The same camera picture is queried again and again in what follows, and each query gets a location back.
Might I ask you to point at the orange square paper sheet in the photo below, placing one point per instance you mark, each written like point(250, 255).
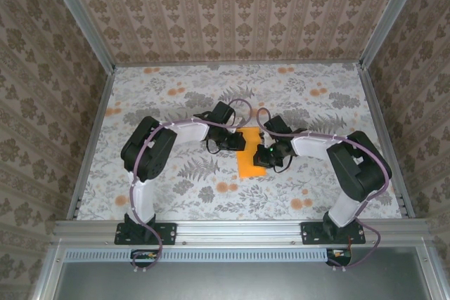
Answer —
point(249, 163)

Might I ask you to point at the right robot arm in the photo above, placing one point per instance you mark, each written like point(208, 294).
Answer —
point(358, 166)

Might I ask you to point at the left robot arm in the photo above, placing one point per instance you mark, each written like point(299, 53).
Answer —
point(147, 152)

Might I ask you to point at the floral table cover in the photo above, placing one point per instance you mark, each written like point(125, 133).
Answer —
point(211, 82)

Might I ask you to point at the grey metal panel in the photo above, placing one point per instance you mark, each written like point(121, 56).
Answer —
point(246, 282)

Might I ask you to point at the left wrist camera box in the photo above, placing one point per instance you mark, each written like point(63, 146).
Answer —
point(223, 112)

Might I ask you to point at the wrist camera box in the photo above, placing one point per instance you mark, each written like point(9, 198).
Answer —
point(223, 112)
point(277, 125)

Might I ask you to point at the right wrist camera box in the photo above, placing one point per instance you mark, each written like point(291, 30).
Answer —
point(277, 125)

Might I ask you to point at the long aluminium mounting rail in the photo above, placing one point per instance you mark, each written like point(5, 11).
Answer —
point(239, 231)

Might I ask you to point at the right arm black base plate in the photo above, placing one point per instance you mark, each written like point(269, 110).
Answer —
point(311, 233)

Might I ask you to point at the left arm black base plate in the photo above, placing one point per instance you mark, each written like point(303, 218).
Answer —
point(165, 233)

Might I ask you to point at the aluminium side rail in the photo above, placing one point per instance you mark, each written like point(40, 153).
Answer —
point(378, 114)
point(92, 138)

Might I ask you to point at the aluminium corner post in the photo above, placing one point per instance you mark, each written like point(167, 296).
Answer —
point(390, 19)
point(81, 19)

